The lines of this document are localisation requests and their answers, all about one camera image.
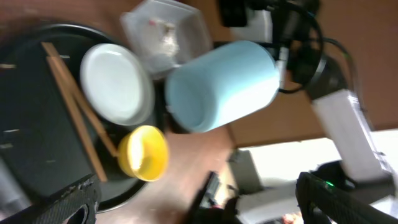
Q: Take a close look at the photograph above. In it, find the white round plate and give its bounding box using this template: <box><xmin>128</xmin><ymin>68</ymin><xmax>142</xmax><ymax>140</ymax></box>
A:
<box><xmin>80</xmin><ymin>44</ymin><xmax>155</xmax><ymax>126</ymax></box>

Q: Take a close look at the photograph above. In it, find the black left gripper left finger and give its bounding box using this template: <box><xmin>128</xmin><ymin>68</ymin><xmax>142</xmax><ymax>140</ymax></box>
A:
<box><xmin>1</xmin><ymin>174</ymin><xmax>101</xmax><ymax>224</ymax></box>

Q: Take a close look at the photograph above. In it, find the crumpled white paper napkin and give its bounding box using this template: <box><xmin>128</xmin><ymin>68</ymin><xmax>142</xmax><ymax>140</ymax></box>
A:
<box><xmin>149</xmin><ymin>19</ymin><xmax>180</xmax><ymax>58</ymax></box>

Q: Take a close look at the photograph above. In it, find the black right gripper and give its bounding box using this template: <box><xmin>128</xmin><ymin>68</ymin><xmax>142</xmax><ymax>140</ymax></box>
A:
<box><xmin>272</xmin><ymin>0</ymin><xmax>326</xmax><ymax>86</ymax></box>

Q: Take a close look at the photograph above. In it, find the right wooden chopstick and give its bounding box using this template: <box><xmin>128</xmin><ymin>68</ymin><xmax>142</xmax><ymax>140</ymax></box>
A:
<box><xmin>48</xmin><ymin>56</ymin><xmax>119</xmax><ymax>157</ymax></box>

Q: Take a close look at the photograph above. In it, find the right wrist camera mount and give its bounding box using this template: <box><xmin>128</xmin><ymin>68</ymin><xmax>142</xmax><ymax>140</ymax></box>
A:
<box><xmin>217</xmin><ymin>0</ymin><xmax>273</xmax><ymax>43</ymax></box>

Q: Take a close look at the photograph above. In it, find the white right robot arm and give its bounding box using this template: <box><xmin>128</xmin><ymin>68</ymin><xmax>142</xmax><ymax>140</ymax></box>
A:
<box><xmin>273</xmin><ymin>1</ymin><xmax>397</xmax><ymax>203</ymax></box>

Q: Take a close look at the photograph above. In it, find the left wooden chopstick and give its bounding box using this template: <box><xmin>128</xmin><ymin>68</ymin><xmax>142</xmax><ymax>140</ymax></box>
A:
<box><xmin>41</xmin><ymin>42</ymin><xmax>108</xmax><ymax>182</ymax></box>

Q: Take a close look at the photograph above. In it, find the yellow bowl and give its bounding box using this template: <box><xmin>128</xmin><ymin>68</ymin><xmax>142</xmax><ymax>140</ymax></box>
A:
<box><xmin>118</xmin><ymin>125</ymin><xmax>169</xmax><ymax>182</ymax></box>

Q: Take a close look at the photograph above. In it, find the light blue plastic cup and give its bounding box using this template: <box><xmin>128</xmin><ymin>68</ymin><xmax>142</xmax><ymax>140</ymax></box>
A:
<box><xmin>165</xmin><ymin>40</ymin><xmax>282</xmax><ymax>133</ymax></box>

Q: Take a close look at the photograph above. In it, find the wooden chopstick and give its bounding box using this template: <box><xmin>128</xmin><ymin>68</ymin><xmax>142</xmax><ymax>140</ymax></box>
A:
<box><xmin>48</xmin><ymin>56</ymin><xmax>119</xmax><ymax>157</ymax></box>
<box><xmin>41</xmin><ymin>42</ymin><xmax>108</xmax><ymax>182</ymax></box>

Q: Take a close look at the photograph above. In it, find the round black tray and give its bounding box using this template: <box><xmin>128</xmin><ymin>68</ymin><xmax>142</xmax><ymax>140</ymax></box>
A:
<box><xmin>0</xmin><ymin>21</ymin><xmax>165</xmax><ymax>214</ymax></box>

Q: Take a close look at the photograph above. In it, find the clear plastic bin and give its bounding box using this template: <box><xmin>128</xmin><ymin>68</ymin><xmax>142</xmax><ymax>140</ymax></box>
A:
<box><xmin>120</xmin><ymin>0</ymin><xmax>213</xmax><ymax>80</ymax></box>

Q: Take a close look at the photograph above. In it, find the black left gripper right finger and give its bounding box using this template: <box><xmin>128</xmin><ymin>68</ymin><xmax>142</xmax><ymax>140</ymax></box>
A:
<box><xmin>295</xmin><ymin>172</ymin><xmax>397</xmax><ymax>224</ymax></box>

